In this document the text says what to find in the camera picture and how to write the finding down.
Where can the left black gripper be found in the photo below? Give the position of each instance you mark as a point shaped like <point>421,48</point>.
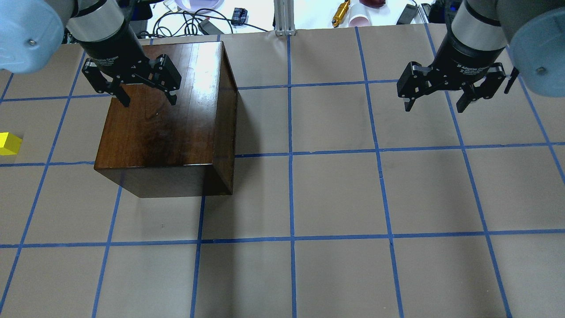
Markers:
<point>114,51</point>

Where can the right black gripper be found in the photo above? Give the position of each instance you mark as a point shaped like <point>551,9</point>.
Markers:
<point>463,56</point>

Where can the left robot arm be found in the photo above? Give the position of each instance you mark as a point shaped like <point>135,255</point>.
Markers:
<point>33,30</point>

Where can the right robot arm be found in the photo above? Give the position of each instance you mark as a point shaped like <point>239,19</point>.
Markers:
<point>532,31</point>

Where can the yellow block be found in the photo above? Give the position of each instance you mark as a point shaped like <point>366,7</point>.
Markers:
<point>10,144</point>

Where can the black device right back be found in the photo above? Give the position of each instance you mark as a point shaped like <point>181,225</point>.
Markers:
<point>408,14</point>

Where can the purple white bowl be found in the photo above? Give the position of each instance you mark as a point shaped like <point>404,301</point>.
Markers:
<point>195,5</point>

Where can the dark wooden cabinet box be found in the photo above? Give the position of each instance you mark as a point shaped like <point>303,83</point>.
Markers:
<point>154,149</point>

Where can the dark red object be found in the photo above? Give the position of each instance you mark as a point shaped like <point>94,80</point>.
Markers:
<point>376,4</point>

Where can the pink paper cup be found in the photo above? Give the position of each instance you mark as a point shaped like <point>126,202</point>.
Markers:
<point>359,19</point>

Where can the small black adapter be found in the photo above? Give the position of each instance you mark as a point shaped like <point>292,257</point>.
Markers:
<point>239,17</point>

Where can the brass cylinder tool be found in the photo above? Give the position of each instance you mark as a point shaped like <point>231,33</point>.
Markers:
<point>340,13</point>

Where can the aluminium frame post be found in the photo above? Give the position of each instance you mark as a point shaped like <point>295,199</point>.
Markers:
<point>284,18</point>

